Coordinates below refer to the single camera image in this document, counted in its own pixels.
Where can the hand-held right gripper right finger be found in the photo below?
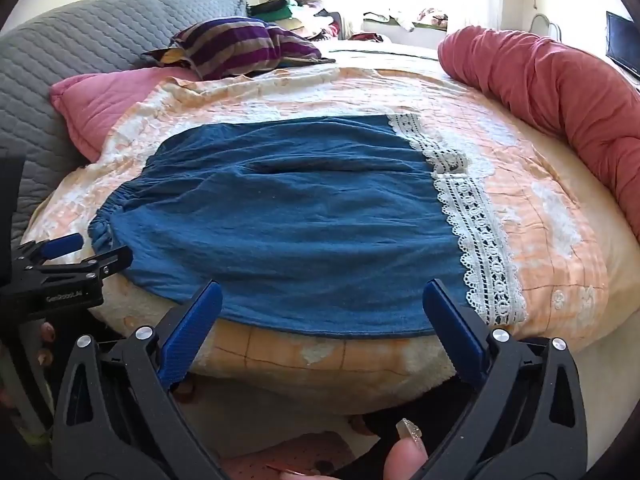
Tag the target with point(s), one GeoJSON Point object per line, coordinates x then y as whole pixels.
{"type": "Point", "coordinates": [452, 330]}

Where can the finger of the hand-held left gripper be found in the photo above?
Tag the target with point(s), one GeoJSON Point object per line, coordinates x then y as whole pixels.
{"type": "Point", "coordinates": [112, 257]}
{"type": "Point", "coordinates": [65, 244]}

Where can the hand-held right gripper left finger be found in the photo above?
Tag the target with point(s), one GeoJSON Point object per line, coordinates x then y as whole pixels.
{"type": "Point", "coordinates": [192, 330]}

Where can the blue pants with lace trim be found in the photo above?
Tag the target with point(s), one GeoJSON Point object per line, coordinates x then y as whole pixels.
{"type": "Point", "coordinates": [300, 220]}

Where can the person's left hand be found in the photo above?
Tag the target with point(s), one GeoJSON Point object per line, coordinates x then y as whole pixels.
{"type": "Point", "coordinates": [46, 331]}

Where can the person's right hand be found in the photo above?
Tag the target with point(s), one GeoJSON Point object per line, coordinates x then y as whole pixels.
{"type": "Point", "coordinates": [407, 455]}

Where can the pink pillow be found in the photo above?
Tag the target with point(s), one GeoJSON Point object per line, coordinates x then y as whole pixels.
{"type": "Point", "coordinates": [100, 105]}

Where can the orange and white fleece blanket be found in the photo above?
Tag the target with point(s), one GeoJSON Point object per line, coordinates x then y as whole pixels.
{"type": "Point", "coordinates": [525, 200]}

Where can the pink dotted mat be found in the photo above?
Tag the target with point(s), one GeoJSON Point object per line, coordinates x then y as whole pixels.
{"type": "Point", "coordinates": [300, 455]}

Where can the cream bed sheet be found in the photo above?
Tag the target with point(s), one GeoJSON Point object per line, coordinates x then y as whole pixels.
{"type": "Point", "coordinates": [620, 270]}

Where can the grey quilted headboard cover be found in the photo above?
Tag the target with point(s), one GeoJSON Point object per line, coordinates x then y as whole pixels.
{"type": "Point", "coordinates": [75, 35]}

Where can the purple striped pillow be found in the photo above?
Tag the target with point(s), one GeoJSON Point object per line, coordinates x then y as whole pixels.
{"type": "Point", "coordinates": [235, 40]}

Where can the red pillow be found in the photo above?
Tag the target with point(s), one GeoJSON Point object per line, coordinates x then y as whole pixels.
{"type": "Point", "coordinates": [550, 85]}

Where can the pile of folded clothes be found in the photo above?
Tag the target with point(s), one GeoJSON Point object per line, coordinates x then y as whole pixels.
{"type": "Point", "coordinates": [300, 15]}

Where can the heap of floral cloths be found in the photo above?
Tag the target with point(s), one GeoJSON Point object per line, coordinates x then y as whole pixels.
{"type": "Point", "coordinates": [400, 17]}

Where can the dark blue bag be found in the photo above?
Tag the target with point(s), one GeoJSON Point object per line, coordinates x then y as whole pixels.
{"type": "Point", "coordinates": [625, 40]}

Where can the metal tube frame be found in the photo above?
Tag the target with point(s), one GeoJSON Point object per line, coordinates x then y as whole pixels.
{"type": "Point", "coordinates": [536, 22]}

